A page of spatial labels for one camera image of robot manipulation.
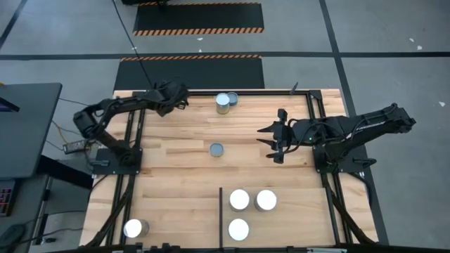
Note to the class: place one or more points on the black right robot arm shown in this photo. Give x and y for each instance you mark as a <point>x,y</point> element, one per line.
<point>369,123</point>

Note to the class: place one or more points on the black mat orange striped edge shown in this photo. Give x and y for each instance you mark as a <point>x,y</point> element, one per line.
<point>190,74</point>
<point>197,17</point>

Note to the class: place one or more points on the grey desk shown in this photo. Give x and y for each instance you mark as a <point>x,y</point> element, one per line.
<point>31,133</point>

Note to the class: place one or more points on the yellow label tin can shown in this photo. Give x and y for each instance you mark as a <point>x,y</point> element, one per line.
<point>133,228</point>
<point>238,229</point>
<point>239,199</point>
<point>222,100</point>

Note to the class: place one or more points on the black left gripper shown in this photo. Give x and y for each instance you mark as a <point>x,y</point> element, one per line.
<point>168,96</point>

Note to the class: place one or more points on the backlit keyboard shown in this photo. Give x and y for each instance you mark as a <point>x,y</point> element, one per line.
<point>5,200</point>

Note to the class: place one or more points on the dark desk monitor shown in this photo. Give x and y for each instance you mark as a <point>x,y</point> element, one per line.
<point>7,104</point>

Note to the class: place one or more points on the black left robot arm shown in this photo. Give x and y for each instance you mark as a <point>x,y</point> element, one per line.
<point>123,102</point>

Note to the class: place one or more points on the blue label tin can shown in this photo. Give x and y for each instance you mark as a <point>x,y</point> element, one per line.
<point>265,200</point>

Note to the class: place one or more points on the black power adapter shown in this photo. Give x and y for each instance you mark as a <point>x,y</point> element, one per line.
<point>74,147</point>

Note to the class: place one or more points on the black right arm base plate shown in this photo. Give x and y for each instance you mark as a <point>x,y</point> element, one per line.
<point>342,170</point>

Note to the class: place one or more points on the black clamp lever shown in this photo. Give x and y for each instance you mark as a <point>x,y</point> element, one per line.
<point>100,162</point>
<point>365,162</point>

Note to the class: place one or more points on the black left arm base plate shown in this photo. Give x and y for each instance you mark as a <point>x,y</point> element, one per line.
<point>105,169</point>

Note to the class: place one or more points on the black frame mount post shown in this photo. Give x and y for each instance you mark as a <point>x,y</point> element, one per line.
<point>294,88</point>

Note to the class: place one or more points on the silver aluminium bracket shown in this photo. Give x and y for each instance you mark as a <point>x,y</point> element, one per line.
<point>327,250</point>

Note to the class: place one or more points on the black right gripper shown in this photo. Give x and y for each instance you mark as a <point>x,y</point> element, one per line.
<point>282,137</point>

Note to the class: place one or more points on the black computer mouse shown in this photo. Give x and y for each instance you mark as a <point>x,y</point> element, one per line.
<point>10,235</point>

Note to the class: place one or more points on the small grey tin can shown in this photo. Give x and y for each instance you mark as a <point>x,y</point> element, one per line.
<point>216,149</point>
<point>233,98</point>

